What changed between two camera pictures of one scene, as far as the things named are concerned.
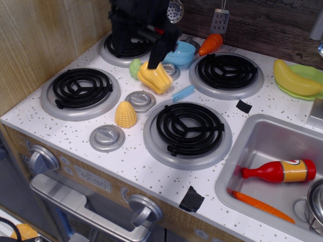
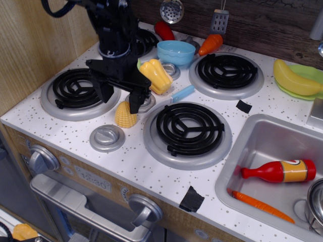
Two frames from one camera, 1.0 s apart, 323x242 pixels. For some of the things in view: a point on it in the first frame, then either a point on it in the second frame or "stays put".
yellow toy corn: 125,116 stays put
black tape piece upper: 243,106 stays put
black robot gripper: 140,14 to 122,69
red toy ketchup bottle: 285,171 stays put
